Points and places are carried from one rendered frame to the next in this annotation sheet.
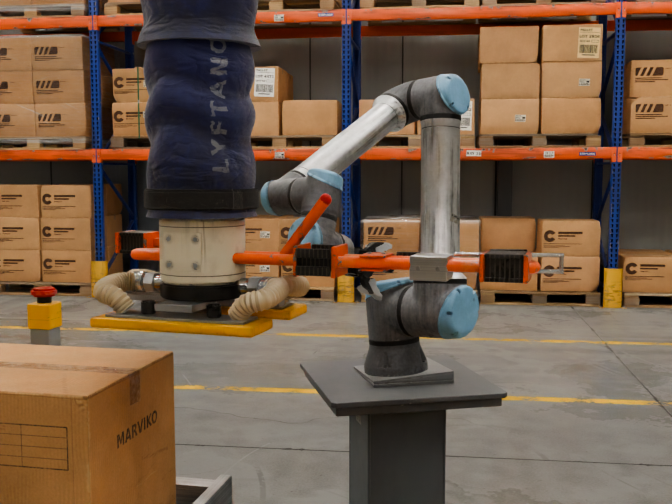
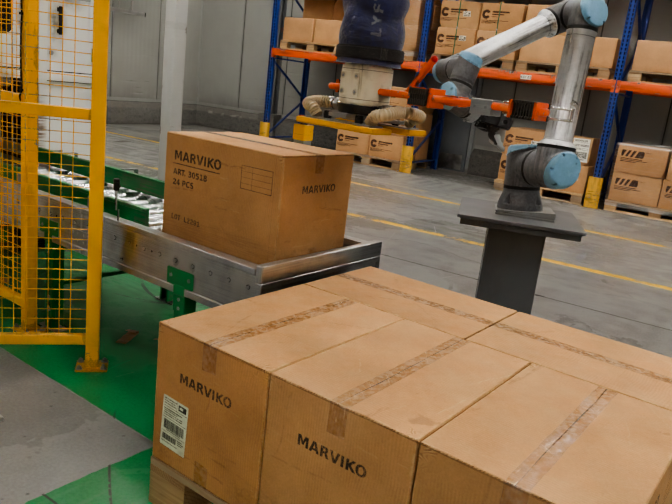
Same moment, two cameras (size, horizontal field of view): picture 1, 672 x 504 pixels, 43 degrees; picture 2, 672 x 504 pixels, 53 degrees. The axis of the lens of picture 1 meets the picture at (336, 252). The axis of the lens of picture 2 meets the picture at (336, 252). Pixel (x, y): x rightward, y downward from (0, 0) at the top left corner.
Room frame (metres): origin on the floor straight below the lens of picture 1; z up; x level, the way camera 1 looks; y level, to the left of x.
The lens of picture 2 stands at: (-0.45, -0.62, 1.21)
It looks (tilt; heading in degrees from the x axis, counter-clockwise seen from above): 14 degrees down; 23
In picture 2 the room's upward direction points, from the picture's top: 7 degrees clockwise
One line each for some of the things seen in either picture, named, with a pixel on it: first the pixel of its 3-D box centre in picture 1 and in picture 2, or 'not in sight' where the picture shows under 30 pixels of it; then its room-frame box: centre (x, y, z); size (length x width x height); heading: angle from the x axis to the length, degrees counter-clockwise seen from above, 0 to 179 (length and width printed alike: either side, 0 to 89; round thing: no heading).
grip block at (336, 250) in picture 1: (320, 259); (426, 97); (1.60, 0.03, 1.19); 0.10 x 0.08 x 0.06; 162
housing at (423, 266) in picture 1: (431, 266); (485, 107); (1.54, -0.18, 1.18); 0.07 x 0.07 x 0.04; 72
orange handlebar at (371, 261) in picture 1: (315, 253); (434, 98); (1.73, 0.04, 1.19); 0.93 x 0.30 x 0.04; 72
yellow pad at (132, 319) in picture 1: (180, 315); (342, 120); (1.59, 0.30, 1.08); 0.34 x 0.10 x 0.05; 72
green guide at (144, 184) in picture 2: not in sight; (128, 177); (2.27, 1.78, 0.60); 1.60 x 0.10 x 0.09; 78
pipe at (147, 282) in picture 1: (203, 288); (363, 109); (1.68, 0.27, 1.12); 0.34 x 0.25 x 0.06; 72
